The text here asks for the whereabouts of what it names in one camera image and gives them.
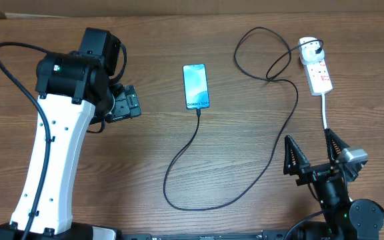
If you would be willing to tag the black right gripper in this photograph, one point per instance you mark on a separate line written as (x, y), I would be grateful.
(312, 173)

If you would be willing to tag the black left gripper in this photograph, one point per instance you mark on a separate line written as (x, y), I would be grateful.
(128, 103)

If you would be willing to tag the black Samsung Galaxy smartphone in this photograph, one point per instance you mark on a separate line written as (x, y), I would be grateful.
(196, 86)

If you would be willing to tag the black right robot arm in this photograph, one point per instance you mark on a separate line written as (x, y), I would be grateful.
(340, 217)

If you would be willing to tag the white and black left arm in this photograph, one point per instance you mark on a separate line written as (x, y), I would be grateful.
(73, 91)

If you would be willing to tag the white power strip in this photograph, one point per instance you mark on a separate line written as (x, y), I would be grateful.
(318, 78)

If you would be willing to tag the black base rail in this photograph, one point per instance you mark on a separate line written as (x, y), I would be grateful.
(262, 235)

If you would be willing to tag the white USB wall charger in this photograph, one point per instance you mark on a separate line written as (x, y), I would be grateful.
(311, 50)

